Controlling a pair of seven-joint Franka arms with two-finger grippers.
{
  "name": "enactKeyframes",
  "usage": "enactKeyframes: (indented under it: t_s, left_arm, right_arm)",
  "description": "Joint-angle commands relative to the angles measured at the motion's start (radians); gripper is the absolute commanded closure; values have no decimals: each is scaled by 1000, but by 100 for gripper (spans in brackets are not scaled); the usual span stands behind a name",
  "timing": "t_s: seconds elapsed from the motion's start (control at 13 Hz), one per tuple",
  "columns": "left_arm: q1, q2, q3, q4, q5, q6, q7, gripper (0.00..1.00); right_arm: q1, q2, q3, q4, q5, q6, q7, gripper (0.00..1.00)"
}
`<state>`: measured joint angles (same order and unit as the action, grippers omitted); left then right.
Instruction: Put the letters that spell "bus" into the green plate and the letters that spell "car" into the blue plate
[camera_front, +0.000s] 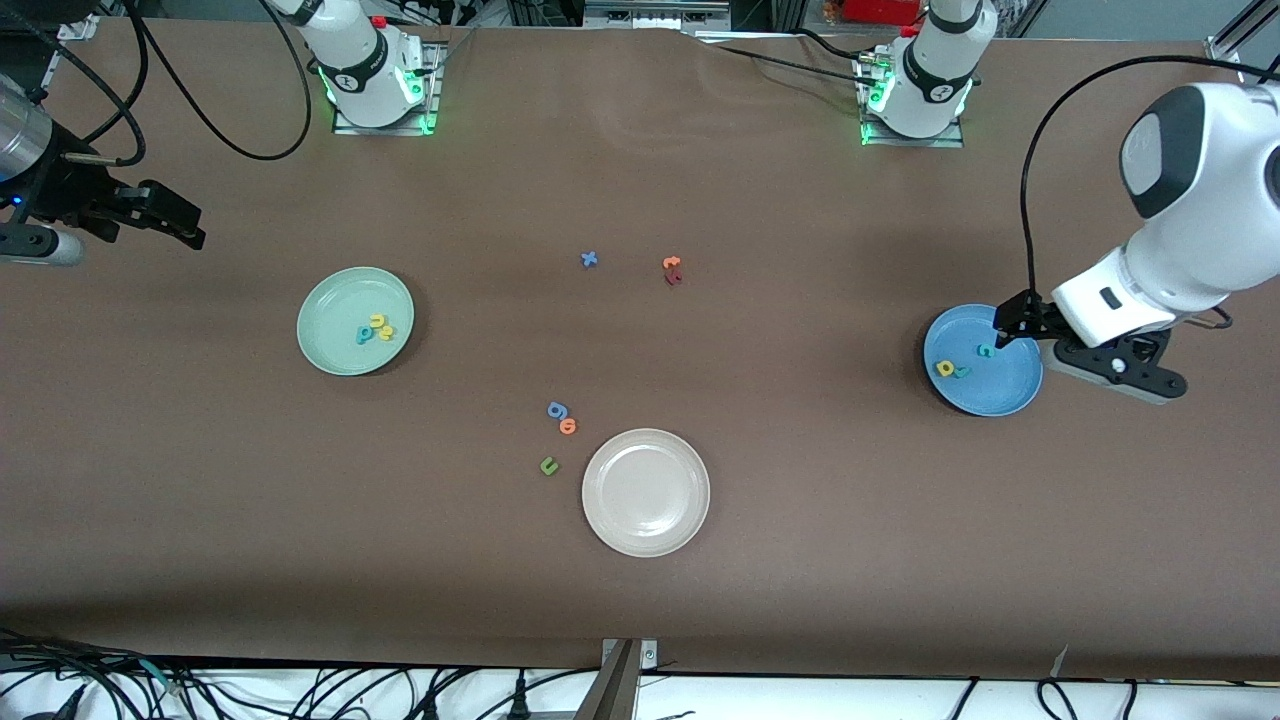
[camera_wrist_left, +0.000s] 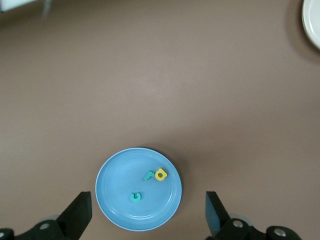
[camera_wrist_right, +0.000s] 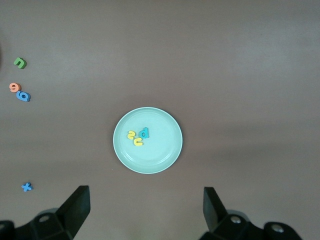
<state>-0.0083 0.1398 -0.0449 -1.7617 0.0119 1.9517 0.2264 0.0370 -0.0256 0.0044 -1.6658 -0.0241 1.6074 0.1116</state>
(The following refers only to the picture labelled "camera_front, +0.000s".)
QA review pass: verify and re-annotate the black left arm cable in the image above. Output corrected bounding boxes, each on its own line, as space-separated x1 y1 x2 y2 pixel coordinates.
1019 55 1280 301

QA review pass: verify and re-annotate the brown table mat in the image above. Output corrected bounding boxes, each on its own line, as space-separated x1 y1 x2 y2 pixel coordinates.
0 18 1280 683

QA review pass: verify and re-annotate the beige plate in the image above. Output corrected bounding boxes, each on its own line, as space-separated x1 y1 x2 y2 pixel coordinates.
581 428 711 558

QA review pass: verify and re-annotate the aluminium post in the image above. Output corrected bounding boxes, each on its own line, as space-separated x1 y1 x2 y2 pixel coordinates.
574 638 659 720

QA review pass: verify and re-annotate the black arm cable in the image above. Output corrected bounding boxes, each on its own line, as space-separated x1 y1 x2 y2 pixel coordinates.
40 0 313 171
1019 55 1280 301

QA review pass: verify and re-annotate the red box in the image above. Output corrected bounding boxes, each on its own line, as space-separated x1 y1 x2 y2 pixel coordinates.
840 0 927 26

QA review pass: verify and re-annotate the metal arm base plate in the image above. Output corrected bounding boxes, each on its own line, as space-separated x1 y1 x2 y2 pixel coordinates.
858 52 967 150
332 42 447 137

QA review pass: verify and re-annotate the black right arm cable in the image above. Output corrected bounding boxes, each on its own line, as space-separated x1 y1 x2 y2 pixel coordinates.
40 0 313 171

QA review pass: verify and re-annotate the grey equipment rack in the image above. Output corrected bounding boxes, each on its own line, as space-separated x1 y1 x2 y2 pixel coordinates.
583 0 737 32

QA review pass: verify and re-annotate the green plate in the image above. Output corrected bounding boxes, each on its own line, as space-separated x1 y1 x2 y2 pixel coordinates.
297 266 416 377

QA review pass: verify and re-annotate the blue plate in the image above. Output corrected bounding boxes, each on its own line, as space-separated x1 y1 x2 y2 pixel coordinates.
922 304 1044 417

